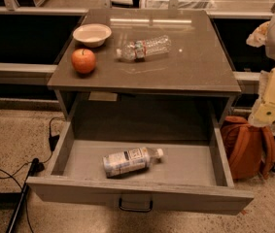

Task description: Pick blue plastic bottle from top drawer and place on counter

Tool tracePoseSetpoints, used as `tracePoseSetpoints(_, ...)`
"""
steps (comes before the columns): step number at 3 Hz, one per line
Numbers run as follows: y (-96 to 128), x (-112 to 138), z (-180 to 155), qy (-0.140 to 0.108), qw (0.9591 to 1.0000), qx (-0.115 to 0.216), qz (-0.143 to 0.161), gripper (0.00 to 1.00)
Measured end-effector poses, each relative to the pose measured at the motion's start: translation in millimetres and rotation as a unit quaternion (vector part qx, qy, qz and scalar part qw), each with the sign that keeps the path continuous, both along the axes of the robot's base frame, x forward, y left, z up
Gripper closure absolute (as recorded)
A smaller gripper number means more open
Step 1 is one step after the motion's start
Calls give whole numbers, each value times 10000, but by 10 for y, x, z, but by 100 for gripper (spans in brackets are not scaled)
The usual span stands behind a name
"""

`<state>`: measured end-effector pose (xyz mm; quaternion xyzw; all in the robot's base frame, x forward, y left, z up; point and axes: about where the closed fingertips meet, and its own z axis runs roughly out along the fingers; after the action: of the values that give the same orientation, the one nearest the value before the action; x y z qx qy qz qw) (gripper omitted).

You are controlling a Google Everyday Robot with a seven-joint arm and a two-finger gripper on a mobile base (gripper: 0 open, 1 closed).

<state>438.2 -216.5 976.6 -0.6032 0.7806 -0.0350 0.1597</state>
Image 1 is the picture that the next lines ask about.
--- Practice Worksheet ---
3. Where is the clear crumpled water bottle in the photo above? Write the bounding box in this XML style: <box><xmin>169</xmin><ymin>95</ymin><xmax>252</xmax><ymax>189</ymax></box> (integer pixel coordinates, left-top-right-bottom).
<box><xmin>116</xmin><ymin>35</ymin><xmax>171</xmax><ymax>61</ymax></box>

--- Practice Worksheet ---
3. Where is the open grey top drawer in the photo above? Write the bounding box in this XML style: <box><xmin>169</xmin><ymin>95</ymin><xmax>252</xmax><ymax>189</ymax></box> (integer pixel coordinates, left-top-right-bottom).
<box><xmin>25</xmin><ymin>100</ymin><xmax>255</xmax><ymax>216</ymax></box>

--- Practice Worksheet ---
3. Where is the grey cabinet with counter top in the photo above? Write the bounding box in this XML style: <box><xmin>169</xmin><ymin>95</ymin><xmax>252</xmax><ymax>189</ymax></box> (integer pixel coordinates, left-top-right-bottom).
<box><xmin>49</xmin><ymin>9</ymin><xmax>240</xmax><ymax>122</ymax></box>

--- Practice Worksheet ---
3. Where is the orange backpack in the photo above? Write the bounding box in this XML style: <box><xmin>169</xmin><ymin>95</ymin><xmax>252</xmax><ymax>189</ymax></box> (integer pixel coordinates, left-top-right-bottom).
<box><xmin>221</xmin><ymin>116</ymin><xmax>275</xmax><ymax>180</ymax></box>

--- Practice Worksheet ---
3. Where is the white paper bowl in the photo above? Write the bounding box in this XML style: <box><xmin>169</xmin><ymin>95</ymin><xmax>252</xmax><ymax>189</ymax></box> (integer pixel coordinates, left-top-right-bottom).
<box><xmin>73</xmin><ymin>23</ymin><xmax>112</xmax><ymax>48</ymax></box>

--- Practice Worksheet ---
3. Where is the red apple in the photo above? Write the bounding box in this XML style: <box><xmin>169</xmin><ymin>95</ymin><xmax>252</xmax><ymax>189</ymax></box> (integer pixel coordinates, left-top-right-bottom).
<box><xmin>71</xmin><ymin>49</ymin><xmax>96</xmax><ymax>74</ymax></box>

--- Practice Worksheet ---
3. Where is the black power adapter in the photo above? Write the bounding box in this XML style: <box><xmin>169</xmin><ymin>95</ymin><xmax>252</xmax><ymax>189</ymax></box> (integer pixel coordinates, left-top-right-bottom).
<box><xmin>49</xmin><ymin>135</ymin><xmax>59</xmax><ymax>151</ymax></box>

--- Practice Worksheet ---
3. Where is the black pole on floor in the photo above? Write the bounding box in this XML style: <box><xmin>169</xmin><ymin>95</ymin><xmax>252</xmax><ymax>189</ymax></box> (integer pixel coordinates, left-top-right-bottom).
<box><xmin>5</xmin><ymin>158</ymin><xmax>40</xmax><ymax>233</ymax></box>

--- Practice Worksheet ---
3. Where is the black drawer handle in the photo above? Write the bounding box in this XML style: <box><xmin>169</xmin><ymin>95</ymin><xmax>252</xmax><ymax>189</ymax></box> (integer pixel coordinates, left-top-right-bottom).
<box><xmin>118</xmin><ymin>198</ymin><xmax>154</xmax><ymax>213</ymax></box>

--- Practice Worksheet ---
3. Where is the black floor cable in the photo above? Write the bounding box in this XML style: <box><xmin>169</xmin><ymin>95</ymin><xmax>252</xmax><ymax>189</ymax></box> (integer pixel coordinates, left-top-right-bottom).
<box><xmin>0</xmin><ymin>116</ymin><xmax>66</xmax><ymax>233</ymax></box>

